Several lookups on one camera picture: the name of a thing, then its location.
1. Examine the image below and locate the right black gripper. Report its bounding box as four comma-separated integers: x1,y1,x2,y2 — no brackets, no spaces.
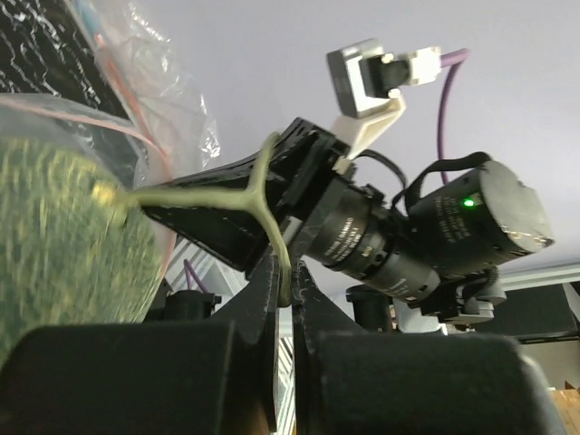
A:
142,118,394,276

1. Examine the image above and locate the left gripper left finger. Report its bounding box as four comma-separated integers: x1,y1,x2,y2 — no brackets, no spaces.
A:
1,257,280,434

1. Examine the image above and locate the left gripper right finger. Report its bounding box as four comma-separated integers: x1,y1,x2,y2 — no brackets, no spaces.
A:
293,264,566,434

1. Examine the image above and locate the green netted melon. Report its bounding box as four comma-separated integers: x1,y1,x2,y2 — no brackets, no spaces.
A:
1,133,292,358

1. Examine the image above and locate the clear zip top bag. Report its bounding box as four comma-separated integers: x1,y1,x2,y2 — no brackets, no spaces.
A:
1,94,175,289

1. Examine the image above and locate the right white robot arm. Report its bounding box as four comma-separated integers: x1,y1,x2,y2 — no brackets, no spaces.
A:
265,119,555,324

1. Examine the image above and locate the pile of clear bags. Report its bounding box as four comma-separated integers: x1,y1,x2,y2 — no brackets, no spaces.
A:
66,1,221,177

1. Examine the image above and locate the black marble pattern mat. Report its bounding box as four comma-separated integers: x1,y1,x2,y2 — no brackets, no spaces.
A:
1,0,128,119

